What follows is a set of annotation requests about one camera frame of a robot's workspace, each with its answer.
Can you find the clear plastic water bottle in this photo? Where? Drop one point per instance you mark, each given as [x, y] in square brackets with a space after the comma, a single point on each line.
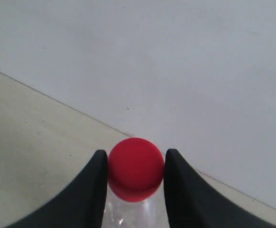
[135, 195]

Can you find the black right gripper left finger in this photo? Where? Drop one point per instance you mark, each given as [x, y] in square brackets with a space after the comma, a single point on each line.
[80, 205]

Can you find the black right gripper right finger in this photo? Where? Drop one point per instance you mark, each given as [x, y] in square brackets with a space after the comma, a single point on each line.
[191, 202]

